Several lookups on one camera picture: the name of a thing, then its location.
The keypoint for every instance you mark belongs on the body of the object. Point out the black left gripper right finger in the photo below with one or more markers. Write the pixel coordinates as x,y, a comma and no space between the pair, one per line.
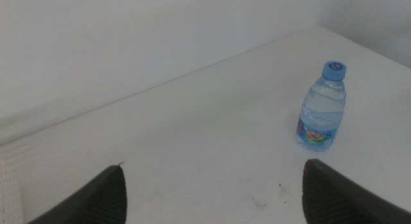
334,198

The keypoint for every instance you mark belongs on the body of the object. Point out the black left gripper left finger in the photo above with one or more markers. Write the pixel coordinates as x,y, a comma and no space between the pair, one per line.
102,198

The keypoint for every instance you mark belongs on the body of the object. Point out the small water bottle blue cap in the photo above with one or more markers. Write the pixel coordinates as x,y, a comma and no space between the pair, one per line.
322,118

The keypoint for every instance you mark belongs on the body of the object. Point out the white perforated plastic basket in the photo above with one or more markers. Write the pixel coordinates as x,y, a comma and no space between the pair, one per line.
9,198

